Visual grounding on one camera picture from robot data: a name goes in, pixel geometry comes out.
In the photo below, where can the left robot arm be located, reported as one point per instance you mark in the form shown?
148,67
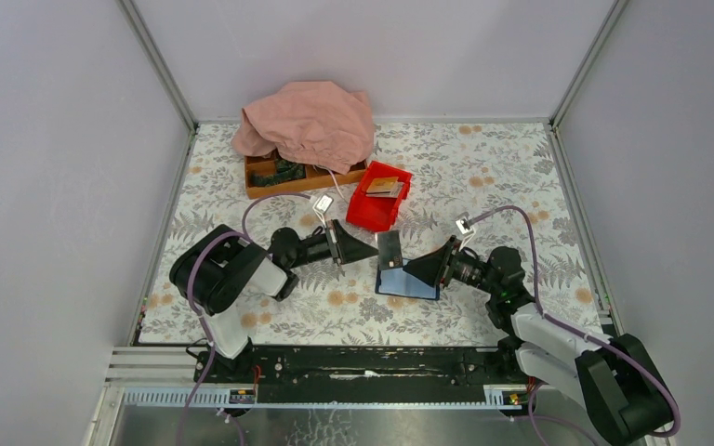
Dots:
213,274

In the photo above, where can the grey card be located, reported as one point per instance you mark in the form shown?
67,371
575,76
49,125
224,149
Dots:
389,250

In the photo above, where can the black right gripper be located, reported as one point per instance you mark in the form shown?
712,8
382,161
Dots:
438,265

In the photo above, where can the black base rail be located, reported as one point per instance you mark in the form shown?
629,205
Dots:
372,375

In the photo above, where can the red plastic bin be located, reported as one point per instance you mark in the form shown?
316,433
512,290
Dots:
372,213

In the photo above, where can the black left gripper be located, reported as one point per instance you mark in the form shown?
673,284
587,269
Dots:
345,247

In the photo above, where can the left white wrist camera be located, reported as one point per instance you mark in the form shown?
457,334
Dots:
320,204

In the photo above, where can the navy blue card holder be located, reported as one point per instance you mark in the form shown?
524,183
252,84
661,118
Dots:
397,282

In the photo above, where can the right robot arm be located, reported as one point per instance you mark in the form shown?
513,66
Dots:
613,378

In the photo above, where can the pink cloth garment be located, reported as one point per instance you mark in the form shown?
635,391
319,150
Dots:
310,122

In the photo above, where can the wooden tray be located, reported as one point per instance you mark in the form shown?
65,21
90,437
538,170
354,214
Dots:
316,177

